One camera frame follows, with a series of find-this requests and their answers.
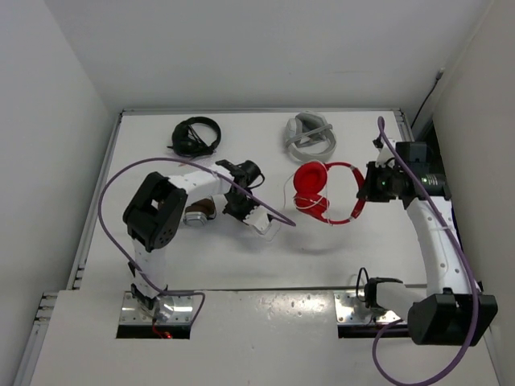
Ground white headphone cable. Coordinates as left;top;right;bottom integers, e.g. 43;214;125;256
281;161;355;226

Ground red headphones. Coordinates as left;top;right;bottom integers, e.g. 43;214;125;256
293;161;365;226

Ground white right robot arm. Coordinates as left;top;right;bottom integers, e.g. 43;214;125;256
357;139;498;346

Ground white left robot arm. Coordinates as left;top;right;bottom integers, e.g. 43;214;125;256
122;160;270;310

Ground brown silver headphones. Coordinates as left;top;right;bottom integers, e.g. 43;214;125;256
183;198;216;227

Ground black headphones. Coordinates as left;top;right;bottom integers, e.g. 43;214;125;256
167;117;222;158

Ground grey white headphones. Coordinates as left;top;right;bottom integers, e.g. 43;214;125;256
284;111;337;162

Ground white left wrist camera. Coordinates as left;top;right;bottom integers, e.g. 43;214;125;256
244;207;281;242

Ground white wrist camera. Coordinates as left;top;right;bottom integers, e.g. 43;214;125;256
244;207;281;242
373;136;395;167

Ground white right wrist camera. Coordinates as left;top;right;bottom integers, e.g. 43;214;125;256
373;136;395;167

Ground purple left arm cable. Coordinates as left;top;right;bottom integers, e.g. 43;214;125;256
98;158;298;329

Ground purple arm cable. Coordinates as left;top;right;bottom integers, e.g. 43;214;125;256
98;158;298;329
372;116;484;385

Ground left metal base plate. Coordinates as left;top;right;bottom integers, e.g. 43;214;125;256
119;292;194;326

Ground metal base plate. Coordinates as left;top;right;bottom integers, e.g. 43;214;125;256
119;292;194;326
334;290;400;326

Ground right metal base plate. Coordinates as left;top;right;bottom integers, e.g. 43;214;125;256
334;290;400;326

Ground black wall cable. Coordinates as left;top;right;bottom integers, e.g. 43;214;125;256
410;70;446;128

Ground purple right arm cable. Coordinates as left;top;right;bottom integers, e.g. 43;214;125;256
372;116;484;385

